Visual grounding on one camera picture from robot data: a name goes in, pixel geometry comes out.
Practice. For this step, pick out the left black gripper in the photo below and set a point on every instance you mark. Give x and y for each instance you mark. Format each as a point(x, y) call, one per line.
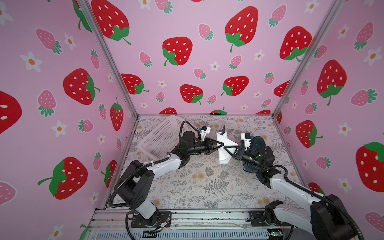
point(207, 147)

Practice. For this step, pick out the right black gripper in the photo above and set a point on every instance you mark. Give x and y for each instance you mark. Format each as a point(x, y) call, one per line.
point(239, 153)

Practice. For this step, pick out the white paper napkin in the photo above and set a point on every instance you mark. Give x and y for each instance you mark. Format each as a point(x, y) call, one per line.
point(224, 156)

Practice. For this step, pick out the dark teal plastic bin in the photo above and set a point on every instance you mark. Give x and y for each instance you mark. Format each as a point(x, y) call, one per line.
point(260, 150)

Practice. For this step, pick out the white plastic mesh basket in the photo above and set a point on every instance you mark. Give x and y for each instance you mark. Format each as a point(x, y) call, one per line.
point(162, 139)

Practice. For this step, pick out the silver table knife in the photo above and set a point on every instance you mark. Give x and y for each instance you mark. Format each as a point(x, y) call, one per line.
point(222, 131)

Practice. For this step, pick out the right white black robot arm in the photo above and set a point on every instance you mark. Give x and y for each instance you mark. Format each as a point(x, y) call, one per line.
point(325, 217)

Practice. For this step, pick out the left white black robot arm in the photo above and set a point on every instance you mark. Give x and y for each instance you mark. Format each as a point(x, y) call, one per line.
point(133, 186)

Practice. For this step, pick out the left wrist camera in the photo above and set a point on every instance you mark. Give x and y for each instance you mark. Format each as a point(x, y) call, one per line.
point(204, 132)

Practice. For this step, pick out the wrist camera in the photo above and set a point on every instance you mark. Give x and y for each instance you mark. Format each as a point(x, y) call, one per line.
point(246, 140)
point(204, 132)

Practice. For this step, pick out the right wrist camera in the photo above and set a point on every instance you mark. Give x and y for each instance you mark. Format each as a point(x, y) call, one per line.
point(246, 140)

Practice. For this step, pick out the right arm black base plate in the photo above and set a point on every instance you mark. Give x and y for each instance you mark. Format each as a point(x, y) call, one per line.
point(264, 219)

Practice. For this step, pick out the aluminium frame rail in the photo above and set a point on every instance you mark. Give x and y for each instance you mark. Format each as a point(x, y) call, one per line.
point(222, 224)

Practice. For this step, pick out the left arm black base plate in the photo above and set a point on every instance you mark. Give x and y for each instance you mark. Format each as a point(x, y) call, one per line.
point(159, 219)

